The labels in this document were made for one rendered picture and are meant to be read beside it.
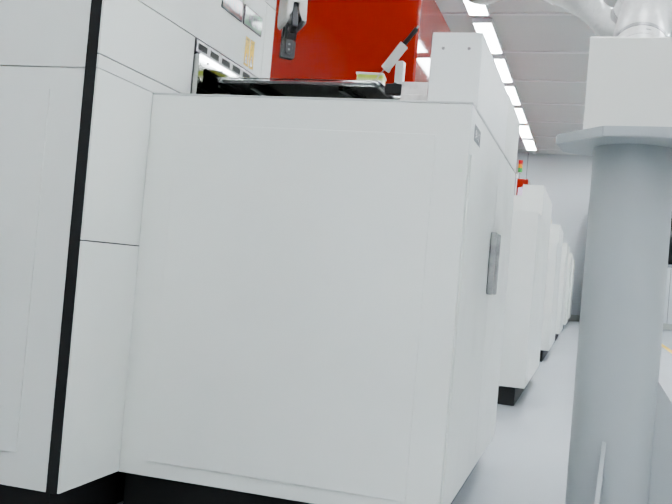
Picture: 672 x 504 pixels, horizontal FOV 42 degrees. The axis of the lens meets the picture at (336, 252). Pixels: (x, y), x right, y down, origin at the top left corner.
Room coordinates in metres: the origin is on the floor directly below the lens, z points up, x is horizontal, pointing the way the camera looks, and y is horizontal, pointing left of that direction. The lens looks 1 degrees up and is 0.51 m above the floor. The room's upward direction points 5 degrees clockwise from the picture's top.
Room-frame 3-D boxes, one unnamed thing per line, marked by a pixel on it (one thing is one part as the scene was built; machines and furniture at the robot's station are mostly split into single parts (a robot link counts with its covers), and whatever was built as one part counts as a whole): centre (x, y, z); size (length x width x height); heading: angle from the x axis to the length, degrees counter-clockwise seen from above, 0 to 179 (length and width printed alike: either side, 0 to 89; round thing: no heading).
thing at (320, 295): (2.07, -0.06, 0.41); 0.96 x 0.64 x 0.82; 164
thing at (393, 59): (2.23, -0.11, 1.03); 0.06 x 0.04 x 0.13; 74
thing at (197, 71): (2.07, 0.27, 0.89); 0.44 x 0.02 x 0.10; 164
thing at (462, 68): (1.86, -0.26, 0.89); 0.55 x 0.09 x 0.14; 164
